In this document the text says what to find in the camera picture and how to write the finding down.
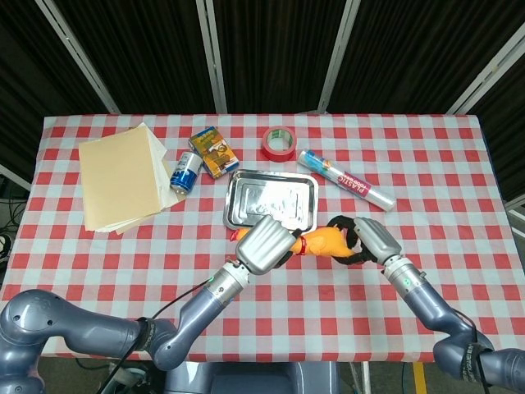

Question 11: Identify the dark brown curtain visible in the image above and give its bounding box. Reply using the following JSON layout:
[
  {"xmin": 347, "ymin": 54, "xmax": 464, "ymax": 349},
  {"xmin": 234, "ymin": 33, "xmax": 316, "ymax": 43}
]
[{"xmin": 0, "ymin": 0, "xmax": 525, "ymax": 214}]

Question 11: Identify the white metal frame post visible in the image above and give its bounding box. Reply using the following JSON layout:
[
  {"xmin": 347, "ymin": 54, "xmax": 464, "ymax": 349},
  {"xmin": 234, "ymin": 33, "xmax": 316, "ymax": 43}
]
[
  {"xmin": 34, "ymin": 0, "xmax": 121, "ymax": 115},
  {"xmin": 506, "ymin": 207, "xmax": 525, "ymax": 237},
  {"xmin": 446, "ymin": 28, "xmax": 525, "ymax": 116},
  {"xmin": 0, "ymin": 163, "xmax": 32, "ymax": 192},
  {"xmin": 317, "ymin": 0, "xmax": 358, "ymax": 114},
  {"xmin": 195, "ymin": 0, "xmax": 229, "ymax": 115}
]

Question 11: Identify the blue and yellow snack packet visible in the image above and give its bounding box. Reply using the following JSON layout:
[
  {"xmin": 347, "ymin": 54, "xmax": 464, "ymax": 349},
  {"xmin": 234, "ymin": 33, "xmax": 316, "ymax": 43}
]
[{"xmin": 187, "ymin": 126, "xmax": 240, "ymax": 180}]

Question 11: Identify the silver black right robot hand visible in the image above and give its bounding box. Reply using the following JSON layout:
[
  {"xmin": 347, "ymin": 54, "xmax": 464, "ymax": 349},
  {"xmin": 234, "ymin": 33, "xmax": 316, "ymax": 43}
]
[{"xmin": 326, "ymin": 214, "xmax": 404, "ymax": 268}]

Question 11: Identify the red white checkered tablecloth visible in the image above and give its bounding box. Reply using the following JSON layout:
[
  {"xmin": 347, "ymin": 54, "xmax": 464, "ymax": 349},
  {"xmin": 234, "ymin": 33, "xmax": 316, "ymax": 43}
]
[{"xmin": 0, "ymin": 112, "xmax": 525, "ymax": 364}]

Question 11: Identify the yellow rubber chicken toy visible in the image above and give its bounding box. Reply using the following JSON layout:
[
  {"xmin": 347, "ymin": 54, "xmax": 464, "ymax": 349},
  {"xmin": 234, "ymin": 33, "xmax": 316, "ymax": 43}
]
[{"xmin": 227, "ymin": 223, "xmax": 370, "ymax": 259}]

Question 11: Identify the grey robot torso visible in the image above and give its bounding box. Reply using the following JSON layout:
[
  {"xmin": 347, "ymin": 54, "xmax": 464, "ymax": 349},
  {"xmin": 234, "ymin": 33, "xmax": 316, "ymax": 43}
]
[{"xmin": 163, "ymin": 360, "xmax": 341, "ymax": 394}]

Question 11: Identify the red tape roll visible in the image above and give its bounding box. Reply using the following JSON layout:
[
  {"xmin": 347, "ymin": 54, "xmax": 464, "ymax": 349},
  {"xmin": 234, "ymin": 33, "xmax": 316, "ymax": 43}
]
[{"xmin": 261, "ymin": 126, "xmax": 297, "ymax": 163}]

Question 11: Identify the blue and white drink can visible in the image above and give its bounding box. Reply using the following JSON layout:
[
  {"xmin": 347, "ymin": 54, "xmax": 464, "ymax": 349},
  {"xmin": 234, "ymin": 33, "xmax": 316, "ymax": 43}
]
[{"xmin": 169, "ymin": 150, "xmax": 205, "ymax": 194}]

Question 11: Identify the beige paper stack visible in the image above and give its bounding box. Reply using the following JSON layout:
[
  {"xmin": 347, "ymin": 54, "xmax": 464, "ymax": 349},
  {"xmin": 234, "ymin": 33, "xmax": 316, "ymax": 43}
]
[{"xmin": 77, "ymin": 121, "xmax": 186, "ymax": 236}]

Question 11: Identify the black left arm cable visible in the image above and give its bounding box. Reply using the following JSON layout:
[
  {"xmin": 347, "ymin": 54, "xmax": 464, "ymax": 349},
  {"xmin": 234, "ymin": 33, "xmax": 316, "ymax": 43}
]
[{"xmin": 100, "ymin": 278, "xmax": 214, "ymax": 394}]

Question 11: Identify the stainless steel rectangular tray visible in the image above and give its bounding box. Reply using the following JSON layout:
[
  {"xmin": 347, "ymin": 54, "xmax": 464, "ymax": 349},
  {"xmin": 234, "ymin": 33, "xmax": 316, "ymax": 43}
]
[{"xmin": 222, "ymin": 168, "xmax": 320, "ymax": 233}]

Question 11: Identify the plastic food wrap roll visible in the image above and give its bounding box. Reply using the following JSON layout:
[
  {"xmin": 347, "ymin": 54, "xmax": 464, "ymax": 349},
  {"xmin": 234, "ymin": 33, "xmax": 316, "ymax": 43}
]
[{"xmin": 298, "ymin": 149, "xmax": 397, "ymax": 213}]

